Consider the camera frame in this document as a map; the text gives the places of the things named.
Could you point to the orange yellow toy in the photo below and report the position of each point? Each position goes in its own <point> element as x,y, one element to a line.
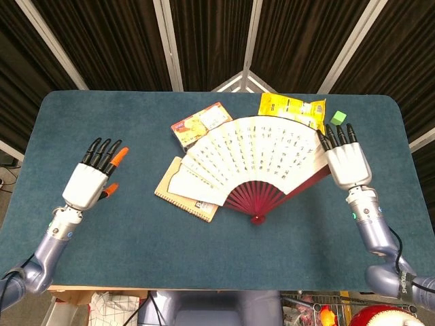
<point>327,315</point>

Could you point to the white checked cloth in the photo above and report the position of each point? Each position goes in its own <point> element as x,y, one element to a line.
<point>112,310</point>

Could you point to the blue felt table cover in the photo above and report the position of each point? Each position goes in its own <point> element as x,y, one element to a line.
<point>136,244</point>

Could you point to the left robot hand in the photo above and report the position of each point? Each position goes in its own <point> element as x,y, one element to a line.
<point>85,185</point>

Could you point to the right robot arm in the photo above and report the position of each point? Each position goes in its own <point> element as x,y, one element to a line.
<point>374,231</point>

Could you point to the yellow snack bag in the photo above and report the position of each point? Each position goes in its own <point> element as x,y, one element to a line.
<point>275,105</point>

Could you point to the green cube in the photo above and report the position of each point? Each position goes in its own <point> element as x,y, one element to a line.
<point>338,118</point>

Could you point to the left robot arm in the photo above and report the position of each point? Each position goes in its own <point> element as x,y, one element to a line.
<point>51,248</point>

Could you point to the blue yellow cardboard box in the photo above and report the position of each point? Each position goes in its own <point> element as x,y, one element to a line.
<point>190,129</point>

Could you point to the red white helmet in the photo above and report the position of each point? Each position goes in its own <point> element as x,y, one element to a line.
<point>377,317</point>

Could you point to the red-ribbed white paper fan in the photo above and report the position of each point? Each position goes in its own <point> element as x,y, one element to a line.
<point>258,153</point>

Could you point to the grey-blue robot torso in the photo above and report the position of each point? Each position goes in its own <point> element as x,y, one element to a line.
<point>210,309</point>

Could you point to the yellow spiral notebook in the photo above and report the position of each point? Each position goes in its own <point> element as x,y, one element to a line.
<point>163,188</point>

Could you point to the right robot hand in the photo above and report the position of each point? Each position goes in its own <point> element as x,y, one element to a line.
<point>350,164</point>

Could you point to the dark partition screen white frames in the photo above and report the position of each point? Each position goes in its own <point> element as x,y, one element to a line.
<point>119,40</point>

